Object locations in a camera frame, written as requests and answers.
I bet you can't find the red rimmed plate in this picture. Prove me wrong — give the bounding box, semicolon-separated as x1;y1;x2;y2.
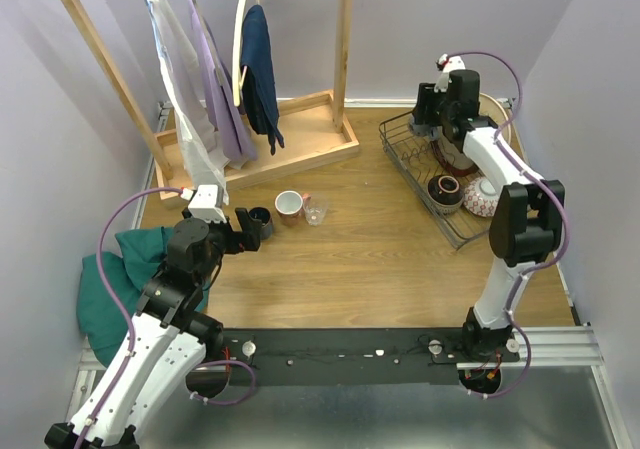
431;136;478;178

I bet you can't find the cream plate with branch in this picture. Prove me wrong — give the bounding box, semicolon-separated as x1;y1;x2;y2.
479;93;513;145

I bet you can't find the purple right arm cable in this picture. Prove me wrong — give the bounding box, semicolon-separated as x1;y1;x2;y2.
449;51;572;402

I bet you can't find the wooden clothes rack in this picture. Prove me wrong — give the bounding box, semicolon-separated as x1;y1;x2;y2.
60;0;359;189

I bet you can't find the dark ceramic bowl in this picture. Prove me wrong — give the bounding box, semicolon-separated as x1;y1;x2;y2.
427;175;463;215

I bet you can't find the green cloth pile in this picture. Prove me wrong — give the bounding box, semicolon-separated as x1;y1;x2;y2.
76;225;211;365

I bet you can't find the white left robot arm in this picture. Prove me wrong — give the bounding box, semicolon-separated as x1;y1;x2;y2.
44;208;261;448

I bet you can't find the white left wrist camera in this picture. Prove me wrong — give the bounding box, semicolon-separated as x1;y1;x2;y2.
180;184;226;223

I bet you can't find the navy hanging garment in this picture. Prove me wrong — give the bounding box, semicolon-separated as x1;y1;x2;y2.
241;4;285;155

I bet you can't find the cream round hanger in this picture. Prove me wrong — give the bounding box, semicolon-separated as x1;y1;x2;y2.
231;0;261;107

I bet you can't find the pink mug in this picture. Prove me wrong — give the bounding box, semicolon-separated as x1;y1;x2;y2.
274;190;310;227

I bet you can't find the white hanging garment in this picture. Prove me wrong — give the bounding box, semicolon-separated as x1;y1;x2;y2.
147;0;229;203

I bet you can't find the clear drinking glass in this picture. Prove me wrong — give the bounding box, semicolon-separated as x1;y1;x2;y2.
303;194;329;226

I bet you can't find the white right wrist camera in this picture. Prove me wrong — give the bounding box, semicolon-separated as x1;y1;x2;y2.
434;54;466;93

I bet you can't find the black wire dish rack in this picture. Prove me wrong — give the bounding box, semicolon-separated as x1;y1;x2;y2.
379;109;491;250

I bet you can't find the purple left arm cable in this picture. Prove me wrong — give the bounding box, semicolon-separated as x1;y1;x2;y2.
74;186;257;449

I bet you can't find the dark blue mug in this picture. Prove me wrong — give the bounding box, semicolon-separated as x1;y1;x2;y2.
249;207;274;241

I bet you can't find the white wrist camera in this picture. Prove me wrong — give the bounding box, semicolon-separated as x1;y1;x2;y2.
434;54;466;93
180;184;226;223

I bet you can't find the lavender hanging garment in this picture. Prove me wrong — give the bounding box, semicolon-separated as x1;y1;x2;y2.
188;0;257;169

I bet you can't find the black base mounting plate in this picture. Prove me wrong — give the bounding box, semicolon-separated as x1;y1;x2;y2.
219;327;521;387

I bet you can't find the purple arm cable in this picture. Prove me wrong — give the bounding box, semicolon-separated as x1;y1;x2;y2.
449;51;572;402
74;186;257;449

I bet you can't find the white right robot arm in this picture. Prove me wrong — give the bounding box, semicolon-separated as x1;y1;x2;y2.
410;64;568;361

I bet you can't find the grey blue mug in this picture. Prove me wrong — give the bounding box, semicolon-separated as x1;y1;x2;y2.
408;119;441;141

